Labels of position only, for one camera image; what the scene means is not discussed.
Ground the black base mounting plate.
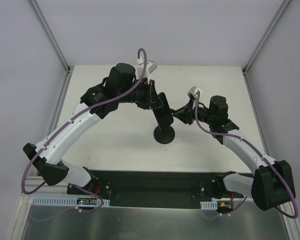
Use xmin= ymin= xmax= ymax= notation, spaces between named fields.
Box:
xmin=66 ymin=169 xmax=241 ymax=208

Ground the right white cable duct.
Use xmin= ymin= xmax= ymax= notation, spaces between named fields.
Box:
xmin=200 ymin=200 xmax=218 ymax=211

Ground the left white cable duct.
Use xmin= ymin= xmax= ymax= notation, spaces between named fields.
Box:
xmin=32 ymin=196 xmax=110 ymax=208

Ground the black phone stand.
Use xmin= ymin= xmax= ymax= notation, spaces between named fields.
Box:
xmin=153 ymin=124 xmax=176 ymax=145

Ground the aluminium frame post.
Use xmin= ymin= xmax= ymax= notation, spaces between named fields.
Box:
xmin=28 ymin=0 xmax=73 ymax=75
xmin=242 ymin=0 xmax=292 ymax=75

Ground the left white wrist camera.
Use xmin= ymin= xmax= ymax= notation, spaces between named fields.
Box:
xmin=136 ymin=57 xmax=157 ymax=80

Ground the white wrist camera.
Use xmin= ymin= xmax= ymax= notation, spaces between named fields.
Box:
xmin=187 ymin=86 xmax=203 ymax=100
xmin=136 ymin=57 xmax=157 ymax=80

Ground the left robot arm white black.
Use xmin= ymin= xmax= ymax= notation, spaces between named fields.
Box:
xmin=22 ymin=61 xmax=164 ymax=195

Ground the left aluminium frame post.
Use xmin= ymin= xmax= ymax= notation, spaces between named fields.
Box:
xmin=28 ymin=0 xmax=73 ymax=75

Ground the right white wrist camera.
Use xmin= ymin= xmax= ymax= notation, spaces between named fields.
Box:
xmin=187 ymin=86 xmax=203 ymax=100

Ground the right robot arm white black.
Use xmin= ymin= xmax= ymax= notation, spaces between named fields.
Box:
xmin=171 ymin=95 xmax=296 ymax=211

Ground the black smartphone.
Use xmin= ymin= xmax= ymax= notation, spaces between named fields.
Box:
xmin=153 ymin=92 xmax=174 ymax=131

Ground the white cable duct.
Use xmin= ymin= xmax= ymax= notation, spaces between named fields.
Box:
xmin=200 ymin=200 xmax=218 ymax=211
xmin=32 ymin=196 xmax=110 ymax=208

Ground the right aluminium frame post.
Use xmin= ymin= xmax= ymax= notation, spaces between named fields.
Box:
xmin=242 ymin=0 xmax=292 ymax=75

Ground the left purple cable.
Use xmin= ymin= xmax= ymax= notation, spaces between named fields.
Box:
xmin=21 ymin=48 xmax=148 ymax=195

